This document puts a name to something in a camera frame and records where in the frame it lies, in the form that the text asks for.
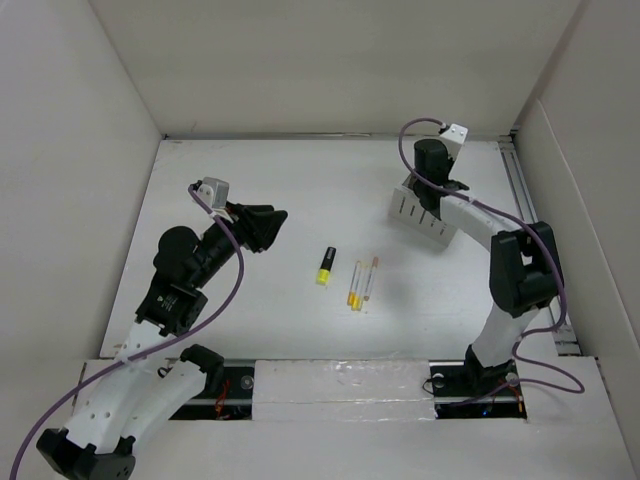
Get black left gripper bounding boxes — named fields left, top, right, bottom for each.
left=190, top=200, right=286, bottom=289

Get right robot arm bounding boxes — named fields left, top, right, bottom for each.
left=410, top=139, right=558, bottom=398

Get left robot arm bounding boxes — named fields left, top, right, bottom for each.
left=36, top=204, right=288, bottom=479

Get white pen holder box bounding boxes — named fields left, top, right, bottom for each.
left=388, top=174, right=457, bottom=249

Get yellow cap black highlighter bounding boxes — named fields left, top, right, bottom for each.
left=315, top=246, right=336, bottom=286

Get yellow cap white pen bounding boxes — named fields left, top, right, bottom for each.
left=351, top=264, right=369, bottom=311
left=347, top=260, right=362, bottom=307

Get pink cap white pen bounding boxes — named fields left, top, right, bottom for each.
left=363, top=256, right=379, bottom=302

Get white foam block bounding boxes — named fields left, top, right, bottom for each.
left=252, top=360, right=435, bottom=423

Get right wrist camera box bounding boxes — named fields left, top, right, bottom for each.
left=438, top=123, right=469, bottom=161

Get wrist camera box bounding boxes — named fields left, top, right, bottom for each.
left=191, top=177, right=229, bottom=211
left=438, top=123, right=469, bottom=161

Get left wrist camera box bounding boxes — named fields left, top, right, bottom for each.
left=191, top=177, right=229, bottom=211

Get aluminium rail right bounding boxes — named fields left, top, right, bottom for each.
left=499, top=130, right=581, bottom=356

